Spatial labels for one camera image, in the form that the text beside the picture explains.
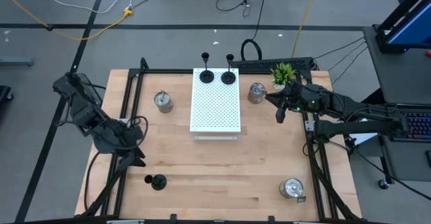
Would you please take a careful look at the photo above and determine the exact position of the black caster wheel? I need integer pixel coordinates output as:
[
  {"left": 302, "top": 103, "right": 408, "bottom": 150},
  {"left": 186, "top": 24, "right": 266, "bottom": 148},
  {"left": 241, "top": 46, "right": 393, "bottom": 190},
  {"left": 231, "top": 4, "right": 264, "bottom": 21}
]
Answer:
[{"left": 378, "top": 178, "right": 395, "bottom": 190}]

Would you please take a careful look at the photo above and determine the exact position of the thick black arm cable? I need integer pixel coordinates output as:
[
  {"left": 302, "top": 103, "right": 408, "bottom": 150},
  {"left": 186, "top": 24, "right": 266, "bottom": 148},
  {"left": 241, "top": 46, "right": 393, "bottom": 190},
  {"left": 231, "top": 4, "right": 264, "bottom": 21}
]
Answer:
[{"left": 83, "top": 149, "right": 102, "bottom": 215}]

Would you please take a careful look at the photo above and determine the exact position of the yellow extension cable with plug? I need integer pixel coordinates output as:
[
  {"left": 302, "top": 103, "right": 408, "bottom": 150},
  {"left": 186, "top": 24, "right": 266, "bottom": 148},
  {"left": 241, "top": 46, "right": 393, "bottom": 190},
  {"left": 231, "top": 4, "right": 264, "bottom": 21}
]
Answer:
[{"left": 0, "top": 0, "right": 134, "bottom": 42}]

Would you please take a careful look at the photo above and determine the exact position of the green plant in white pot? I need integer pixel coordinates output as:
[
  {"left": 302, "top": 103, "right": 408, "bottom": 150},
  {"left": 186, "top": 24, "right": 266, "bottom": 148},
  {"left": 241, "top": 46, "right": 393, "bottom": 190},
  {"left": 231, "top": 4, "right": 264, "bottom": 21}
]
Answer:
[{"left": 269, "top": 62, "right": 297, "bottom": 90}]

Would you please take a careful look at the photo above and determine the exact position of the black computer monitor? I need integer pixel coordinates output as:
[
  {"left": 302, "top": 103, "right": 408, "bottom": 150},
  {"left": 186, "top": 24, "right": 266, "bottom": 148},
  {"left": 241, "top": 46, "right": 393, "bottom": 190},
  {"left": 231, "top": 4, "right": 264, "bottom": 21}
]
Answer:
[{"left": 374, "top": 0, "right": 431, "bottom": 54}]

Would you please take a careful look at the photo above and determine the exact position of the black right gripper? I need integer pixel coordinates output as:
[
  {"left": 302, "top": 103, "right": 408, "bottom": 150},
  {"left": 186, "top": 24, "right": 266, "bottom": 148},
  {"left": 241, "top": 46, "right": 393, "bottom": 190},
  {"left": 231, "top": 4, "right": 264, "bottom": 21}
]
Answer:
[{"left": 265, "top": 82, "right": 319, "bottom": 124}]

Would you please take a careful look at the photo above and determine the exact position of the black backlit keyboard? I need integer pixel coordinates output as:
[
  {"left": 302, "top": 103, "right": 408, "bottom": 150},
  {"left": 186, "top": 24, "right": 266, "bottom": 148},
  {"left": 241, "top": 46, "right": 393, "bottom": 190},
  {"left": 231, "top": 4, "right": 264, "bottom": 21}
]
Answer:
[{"left": 400, "top": 111, "right": 431, "bottom": 143}]

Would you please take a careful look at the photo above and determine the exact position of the silver tin can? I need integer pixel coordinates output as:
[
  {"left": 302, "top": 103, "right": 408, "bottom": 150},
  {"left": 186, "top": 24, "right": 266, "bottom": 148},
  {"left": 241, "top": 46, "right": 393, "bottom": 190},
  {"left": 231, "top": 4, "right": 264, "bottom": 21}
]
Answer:
[
  {"left": 154, "top": 89, "right": 174, "bottom": 114},
  {"left": 279, "top": 178, "right": 306, "bottom": 204},
  {"left": 247, "top": 82, "right": 268, "bottom": 105}
]

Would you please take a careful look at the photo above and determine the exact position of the white paper sheet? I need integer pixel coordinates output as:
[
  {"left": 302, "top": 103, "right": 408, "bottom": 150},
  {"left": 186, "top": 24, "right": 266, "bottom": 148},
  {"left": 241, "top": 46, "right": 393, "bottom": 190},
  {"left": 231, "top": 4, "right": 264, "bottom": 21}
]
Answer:
[{"left": 350, "top": 133, "right": 380, "bottom": 146}]

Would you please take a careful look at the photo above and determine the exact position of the gray computer desk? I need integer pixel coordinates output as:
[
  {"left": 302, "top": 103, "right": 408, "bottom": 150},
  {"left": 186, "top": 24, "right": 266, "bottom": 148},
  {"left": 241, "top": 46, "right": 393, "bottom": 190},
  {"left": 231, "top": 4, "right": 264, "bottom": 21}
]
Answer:
[{"left": 362, "top": 25, "right": 431, "bottom": 181}]

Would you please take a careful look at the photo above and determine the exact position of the white perforated metal shelf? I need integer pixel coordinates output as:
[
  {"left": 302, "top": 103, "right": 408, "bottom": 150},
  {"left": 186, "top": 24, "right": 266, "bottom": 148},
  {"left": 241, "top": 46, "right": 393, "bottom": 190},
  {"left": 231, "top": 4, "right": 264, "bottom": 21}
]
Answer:
[{"left": 189, "top": 67, "right": 242, "bottom": 141}]

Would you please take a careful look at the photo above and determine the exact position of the yellow hanging cable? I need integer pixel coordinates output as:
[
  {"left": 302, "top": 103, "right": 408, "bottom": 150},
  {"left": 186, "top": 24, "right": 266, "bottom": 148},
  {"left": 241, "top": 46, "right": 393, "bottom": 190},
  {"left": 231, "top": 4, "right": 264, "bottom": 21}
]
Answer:
[{"left": 291, "top": 0, "right": 319, "bottom": 59}]

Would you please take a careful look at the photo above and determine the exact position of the black cable with loop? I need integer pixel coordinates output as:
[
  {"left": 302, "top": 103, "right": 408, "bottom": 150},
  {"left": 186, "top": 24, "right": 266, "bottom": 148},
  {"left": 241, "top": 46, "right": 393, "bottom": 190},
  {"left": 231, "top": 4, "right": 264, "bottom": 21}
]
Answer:
[{"left": 240, "top": 0, "right": 270, "bottom": 62}]

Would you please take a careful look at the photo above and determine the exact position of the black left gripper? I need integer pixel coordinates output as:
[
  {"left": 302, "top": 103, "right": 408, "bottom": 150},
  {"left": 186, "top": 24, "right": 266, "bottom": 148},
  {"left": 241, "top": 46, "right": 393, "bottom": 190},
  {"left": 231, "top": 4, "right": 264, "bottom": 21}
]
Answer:
[{"left": 116, "top": 146, "right": 147, "bottom": 173}]

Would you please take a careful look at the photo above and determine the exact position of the gray metal base bar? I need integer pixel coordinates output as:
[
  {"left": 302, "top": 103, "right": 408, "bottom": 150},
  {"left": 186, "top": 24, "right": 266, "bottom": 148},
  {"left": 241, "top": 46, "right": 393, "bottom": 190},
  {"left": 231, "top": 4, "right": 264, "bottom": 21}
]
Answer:
[{"left": 0, "top": 57, "right": 35, "bottom": 67}]

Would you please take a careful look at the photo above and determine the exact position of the thin black desk cable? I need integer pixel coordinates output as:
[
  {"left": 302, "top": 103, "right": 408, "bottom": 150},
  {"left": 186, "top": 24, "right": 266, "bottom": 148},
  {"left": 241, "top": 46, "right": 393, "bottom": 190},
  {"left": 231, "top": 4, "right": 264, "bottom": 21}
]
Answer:
[
  {"left": 332, "top": 46, "right": 369, "bottom": 84},
  {"left": 314, "top": 36, "right": 367, "bottom": 60},
  {"left": 327, "top": 41, "right": 368, "bottom": 71}
]

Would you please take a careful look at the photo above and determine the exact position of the black candlestick holder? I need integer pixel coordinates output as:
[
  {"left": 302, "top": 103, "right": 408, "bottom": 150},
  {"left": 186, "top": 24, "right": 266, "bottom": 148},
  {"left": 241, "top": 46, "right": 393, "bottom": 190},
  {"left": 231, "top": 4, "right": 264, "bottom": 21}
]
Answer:
[
  {"left": 199, "top": 52, "right": 215, "bottom": 84},
  {"left": 144, "top": 174, "right": 168, "bottom": 191},
  {"left": 220, "top": 53, "right": 236, "bottom": 85}
]

